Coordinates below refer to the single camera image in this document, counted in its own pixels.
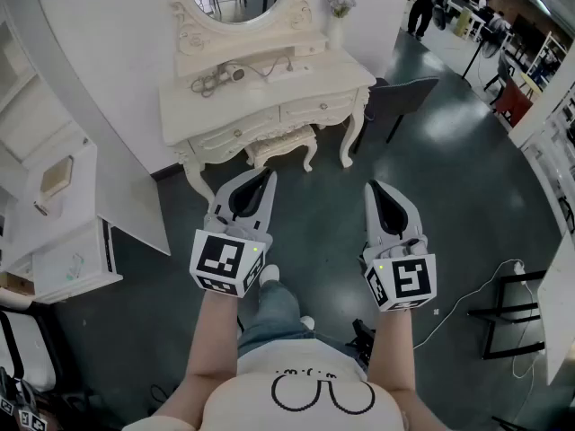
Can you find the purple artificial flowers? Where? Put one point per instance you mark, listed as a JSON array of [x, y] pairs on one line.
[[341, 6]]

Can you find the oval mirror with carved frame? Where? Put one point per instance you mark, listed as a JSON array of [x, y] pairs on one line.
[[251, 43]]

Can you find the white table top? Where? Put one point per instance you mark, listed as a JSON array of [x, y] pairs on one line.
[[559, 312]]

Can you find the person's left forearm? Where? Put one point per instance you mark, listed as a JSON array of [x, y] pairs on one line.
[[211, 344]]

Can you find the person's right forearm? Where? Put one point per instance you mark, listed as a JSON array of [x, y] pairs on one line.
[[397, 353]]

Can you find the white side cabinet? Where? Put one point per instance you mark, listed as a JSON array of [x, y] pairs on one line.
[[67, 240]]

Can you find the beige box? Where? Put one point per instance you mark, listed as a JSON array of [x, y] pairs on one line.
[[56, 175]]

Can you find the white chair with black frame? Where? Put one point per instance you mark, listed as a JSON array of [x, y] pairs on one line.
[[27, 348]]

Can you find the dark upholstered chair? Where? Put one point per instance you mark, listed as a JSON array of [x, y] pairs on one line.
[[400, 94]]

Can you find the white vase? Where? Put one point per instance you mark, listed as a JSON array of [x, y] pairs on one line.
[[335, 34]]

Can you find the person's blue jeans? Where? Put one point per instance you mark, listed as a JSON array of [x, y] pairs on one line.
[[274, 312]]

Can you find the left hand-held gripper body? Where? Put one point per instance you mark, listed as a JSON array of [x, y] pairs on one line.
[[218, 258]]

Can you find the person's white printed t-shirt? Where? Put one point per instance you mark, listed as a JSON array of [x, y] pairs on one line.
[[251, 393]]

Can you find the black harness clip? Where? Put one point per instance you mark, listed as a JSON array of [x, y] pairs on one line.
[[361, 341]]

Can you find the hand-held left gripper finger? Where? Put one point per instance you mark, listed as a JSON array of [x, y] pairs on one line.
[[223, 196], [267, 200]]

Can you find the white office table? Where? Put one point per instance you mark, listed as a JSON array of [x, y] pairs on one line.
[[465, 18]]

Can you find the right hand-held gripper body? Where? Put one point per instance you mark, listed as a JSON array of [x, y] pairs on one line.
[[411, 281]]

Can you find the cream carved dressing table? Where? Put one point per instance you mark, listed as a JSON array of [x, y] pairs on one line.
[[215, 101]]

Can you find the person's white shoe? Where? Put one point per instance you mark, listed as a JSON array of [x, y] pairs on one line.
[[269, 274], [307, 322]]

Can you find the cream padded stool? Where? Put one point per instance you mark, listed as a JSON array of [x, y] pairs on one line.
[[280, 144]]

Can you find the idle hand-held gripper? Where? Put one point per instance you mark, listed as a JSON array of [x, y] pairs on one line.
[[27, 418]]

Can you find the white shelf rack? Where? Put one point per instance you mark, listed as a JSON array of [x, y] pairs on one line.
[[545, 151]]

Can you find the black metal table frame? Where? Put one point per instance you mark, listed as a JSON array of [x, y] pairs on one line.
[[507, 308]]

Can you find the red chair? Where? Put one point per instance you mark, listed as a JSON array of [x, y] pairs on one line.
[[516, 101]]

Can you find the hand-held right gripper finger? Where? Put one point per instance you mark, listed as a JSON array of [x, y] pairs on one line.
[[411, 213], [372, 218]]

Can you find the cream dressing table drawer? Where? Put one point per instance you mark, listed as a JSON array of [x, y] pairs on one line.
[[316, 106], [233, 135]]

